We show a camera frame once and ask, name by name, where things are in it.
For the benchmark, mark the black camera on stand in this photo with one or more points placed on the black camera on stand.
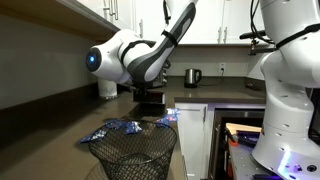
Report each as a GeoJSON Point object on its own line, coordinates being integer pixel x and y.
{"type": "Point", "coordinates": [254, 36]}

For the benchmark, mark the stainless electric kettle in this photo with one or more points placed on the stainless electric kettle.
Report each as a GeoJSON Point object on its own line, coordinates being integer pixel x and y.
{"type": "Point", "coordinates": [191, 78]}

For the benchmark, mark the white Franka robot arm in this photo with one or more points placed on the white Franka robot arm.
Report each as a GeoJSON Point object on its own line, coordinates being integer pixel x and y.
{"type": "Point", "coordinates": [290, 110]}

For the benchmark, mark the white wall outlet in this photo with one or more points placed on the white wall outlet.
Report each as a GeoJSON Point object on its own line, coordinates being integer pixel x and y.
{"type": "Point", "coordinates": [222, 68]}

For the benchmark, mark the blue cardboard box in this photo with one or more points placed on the blue cardboard box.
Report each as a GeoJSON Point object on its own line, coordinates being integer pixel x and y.
{"type": "Point", "coordinates": [148, 97]}

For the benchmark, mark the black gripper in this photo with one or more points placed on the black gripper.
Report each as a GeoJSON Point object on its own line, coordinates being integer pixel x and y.
{"type": "Point", "coordinates": [143, 87]}

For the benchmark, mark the small blue snack packet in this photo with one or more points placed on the small blue snack packet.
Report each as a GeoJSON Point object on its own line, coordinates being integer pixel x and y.
{"type": "Point", "coordinates": [95, 135]}
{"type": "Point", "coordinates": [162, 121]}
{"type": "Point", "coordinates": [173, 111]}
{"type": "Point", "coordinates": [115, 124]}
{"type": "Point", "coordinates": [132, 127]}
{"type": "Point", "coordinates": [170, 118]}

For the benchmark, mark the metal robot mounting table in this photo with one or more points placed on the metal robot mounting table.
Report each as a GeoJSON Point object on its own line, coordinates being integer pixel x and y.
{"type": "Point", "coordinates": [243, 161]}

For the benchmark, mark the white upper cabinet row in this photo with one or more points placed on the white upper cabinet row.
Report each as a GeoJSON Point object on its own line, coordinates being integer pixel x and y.
{"type": "Point", "coordinates": [100, 18]}
{"type": "Point", "coordinates": [213, 23]}

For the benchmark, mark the stainless dishwasher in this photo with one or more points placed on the stainless dishwasher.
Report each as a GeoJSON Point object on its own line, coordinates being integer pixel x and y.
{"type": "Point", "coordinates": [221, 146]}

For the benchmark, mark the white lower cabinet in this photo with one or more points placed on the white lower cabinet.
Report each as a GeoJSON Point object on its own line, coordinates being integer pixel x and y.
{"type": "Point", "coordinates": [191, 140]}

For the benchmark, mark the white paper towel roll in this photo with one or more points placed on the white paper towel roll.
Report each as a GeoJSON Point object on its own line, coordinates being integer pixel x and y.
{"type": "Point", "coordinates": [107, 88]}

